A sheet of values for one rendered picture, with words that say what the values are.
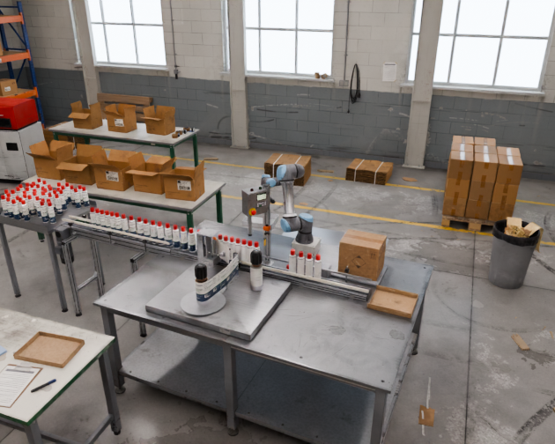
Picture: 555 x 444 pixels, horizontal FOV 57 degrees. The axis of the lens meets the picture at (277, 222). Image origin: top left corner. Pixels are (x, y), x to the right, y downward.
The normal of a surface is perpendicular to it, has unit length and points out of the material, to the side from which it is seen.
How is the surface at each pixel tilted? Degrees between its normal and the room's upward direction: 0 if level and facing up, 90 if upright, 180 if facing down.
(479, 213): 92
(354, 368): 0
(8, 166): 90
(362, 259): 90
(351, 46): 90
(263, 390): 1
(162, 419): 0
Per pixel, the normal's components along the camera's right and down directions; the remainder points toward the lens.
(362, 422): -0.01, -0.90
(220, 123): -0.34, 0.40
